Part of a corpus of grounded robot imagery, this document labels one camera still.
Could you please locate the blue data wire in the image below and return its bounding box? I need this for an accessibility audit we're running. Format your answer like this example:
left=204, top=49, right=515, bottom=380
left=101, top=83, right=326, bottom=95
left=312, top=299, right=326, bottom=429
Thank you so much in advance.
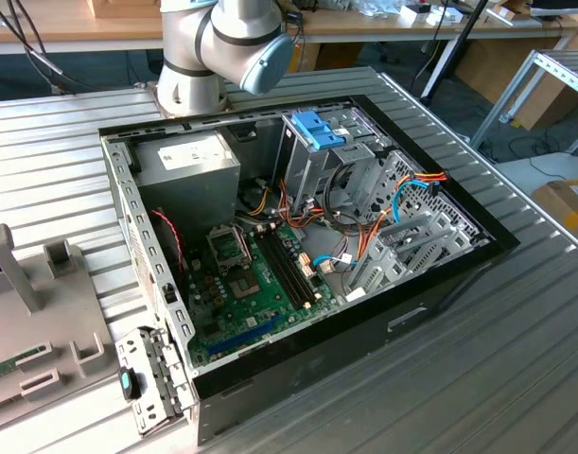
left=313, top=181, right=416, bottom=270

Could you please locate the orange yellow disk power wire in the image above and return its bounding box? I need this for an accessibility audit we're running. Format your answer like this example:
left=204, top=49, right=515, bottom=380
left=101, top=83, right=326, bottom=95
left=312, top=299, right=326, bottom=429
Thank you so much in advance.
left=357, top=169, right=449, bottom=260

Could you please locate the perforated metal disk bay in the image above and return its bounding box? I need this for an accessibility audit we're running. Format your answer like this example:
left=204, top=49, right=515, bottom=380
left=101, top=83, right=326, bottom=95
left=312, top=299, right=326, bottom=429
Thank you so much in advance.
left=342, top=149, right=491, bottom=304

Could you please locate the black RAM slot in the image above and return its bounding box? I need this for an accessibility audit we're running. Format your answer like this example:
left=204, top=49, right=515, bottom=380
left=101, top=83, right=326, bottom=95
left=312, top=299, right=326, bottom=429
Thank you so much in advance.
left=256, top=227, right=311, bottom=309
left=268, top=225, right=320, bottom=303
left=272, top=224, right=324, bottom=299
left=262, top=226, right=316, bottom=306

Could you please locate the grey metal drive cage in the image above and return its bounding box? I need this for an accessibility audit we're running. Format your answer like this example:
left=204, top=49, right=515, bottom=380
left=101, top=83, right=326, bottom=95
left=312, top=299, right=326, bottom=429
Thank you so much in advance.
left=272, top=111, right=389, bottom=214

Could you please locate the metal socket cover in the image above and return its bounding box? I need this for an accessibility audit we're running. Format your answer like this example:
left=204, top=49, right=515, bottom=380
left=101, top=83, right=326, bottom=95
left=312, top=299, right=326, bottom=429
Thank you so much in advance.
left=206, top=224, right=251, bottom=275

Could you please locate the green motherboard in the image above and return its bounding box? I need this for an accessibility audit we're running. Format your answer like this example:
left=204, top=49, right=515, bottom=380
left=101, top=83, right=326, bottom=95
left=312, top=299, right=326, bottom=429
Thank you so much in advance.
left=186, top=221, right=346, bottom=368

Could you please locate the grey power supply unit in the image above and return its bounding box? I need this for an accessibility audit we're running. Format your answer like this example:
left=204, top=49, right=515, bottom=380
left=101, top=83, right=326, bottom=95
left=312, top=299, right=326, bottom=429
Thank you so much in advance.
left=130, top=130, right=242, bottom=240

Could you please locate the blue expansion slot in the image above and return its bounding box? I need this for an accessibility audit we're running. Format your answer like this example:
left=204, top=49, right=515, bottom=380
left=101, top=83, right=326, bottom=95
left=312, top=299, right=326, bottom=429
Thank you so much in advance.
left=206, top=314, right=284, bottom=359

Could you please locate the black open PC case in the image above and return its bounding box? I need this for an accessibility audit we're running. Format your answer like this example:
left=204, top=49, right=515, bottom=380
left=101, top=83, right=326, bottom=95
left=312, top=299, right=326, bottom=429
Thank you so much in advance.
left=97, top=94, right=521, bottom=448

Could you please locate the small cardboard box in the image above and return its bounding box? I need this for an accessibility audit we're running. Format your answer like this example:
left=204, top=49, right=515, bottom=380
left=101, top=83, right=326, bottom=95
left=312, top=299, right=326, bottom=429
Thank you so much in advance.
left=288, top=42, right=365, bottom=73

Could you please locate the wooden desk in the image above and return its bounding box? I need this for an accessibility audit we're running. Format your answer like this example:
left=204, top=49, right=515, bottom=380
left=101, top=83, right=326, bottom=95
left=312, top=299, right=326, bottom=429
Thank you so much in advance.
left=0, top=0, right=166, bottom=56
left=295, top=0, right=578, bottom=54

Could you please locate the black latch with teal tab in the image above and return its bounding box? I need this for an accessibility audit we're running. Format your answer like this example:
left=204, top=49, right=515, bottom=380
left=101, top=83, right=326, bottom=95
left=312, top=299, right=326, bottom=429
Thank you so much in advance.
left=118, top=366, right=147, bottom=403

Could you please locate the white table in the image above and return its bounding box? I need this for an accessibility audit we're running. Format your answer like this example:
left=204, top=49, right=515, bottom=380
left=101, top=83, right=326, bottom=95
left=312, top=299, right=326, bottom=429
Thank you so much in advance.
left=496, top=153, right=578, bottom=200

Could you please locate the black stand pole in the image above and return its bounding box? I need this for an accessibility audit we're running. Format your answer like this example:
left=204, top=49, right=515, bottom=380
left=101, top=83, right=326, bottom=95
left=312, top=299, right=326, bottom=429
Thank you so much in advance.
left=408, top=0, right=489, bottom=109

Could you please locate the grey parts rack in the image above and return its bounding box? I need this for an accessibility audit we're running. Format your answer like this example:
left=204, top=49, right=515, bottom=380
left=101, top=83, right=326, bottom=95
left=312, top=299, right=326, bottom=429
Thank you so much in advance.
left=0, top=224, right=118, bottom=439

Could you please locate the large cardboard box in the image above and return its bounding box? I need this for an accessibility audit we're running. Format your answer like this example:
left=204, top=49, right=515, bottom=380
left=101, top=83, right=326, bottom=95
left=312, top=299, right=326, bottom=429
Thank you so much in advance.
left=453, top=36, right=578, bottom=132

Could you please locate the wooden box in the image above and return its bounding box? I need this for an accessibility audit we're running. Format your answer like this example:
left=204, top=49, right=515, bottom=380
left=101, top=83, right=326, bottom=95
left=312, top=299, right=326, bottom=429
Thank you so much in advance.
left=86, top=0, right=163, bottom=20

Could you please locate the cardboard box with label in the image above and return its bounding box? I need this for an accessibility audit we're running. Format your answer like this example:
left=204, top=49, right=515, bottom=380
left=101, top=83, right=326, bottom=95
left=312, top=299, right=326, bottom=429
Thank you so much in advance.
left=531, top=178, right=578, bottom=248

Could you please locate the green RAM stick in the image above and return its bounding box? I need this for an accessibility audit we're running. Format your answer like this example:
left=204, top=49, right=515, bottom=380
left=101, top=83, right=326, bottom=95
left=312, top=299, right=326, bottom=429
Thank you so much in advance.
left=0, top=346, right=51, bottom=382

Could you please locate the orange red wire bundle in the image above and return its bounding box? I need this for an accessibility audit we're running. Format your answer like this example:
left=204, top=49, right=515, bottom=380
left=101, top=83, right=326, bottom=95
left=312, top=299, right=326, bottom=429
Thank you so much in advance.
left=272, top=182, right=328, bottom=232

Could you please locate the yellow wire bundle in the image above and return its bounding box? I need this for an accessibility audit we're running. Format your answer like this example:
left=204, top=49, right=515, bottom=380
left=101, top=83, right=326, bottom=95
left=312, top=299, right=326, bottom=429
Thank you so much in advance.
left=247, top=186, right=271, bottom=218

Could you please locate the black round cable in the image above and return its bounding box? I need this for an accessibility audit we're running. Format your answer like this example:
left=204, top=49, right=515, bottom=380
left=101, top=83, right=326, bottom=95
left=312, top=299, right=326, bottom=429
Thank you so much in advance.
left=323, top=162, right=366, bottom=232

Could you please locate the red black twisted wire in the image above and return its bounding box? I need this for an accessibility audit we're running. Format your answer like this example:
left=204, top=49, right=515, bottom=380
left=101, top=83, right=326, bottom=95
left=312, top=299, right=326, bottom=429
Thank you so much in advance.
left=150, top=209, right=188, bottom=280

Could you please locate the metal slot retainer bracket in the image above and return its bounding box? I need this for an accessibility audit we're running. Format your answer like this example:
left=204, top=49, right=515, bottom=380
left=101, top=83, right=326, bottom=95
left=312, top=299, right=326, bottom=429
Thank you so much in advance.
left=114, top=324, right=199, bottom=437

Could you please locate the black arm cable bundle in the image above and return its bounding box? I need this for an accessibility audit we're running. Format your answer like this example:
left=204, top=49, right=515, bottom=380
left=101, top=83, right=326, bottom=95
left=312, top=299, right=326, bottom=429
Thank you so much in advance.
left=0, top=0, right=79, bottom=96

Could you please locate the aluminium frame shelf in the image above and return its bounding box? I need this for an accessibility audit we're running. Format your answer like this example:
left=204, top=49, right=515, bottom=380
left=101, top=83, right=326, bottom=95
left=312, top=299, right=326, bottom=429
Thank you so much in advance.
left=468, top=48, right=578, bottom=153

